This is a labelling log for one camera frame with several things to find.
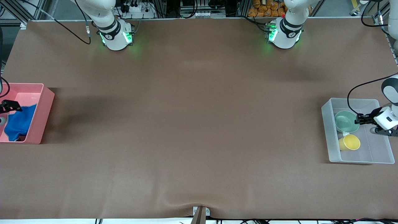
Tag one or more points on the white power strip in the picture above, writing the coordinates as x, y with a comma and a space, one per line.
140, 11

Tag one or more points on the pink plastic bin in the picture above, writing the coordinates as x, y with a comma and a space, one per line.
43, 118

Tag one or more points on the pale green bowl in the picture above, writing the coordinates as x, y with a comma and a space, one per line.
345, 121

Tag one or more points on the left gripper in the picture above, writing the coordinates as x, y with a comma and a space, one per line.
368, 119

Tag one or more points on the yellow cup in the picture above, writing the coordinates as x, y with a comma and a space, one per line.
351, 142

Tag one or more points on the metal bracket with post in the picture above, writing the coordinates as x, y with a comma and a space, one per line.
200, 214

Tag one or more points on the brown table mat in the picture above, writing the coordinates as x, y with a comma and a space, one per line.
199, 93

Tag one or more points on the aluminium extrusion frame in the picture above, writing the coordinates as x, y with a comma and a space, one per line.
18, 12
381, 17

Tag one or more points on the orange snack bag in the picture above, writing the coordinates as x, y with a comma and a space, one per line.
267, 7

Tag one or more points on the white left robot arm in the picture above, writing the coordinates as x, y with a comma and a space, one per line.
284, 39

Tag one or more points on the blue microfibre cloth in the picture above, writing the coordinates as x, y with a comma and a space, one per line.
20, 123

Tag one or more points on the clear plastic bin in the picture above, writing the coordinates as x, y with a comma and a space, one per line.
373, 152

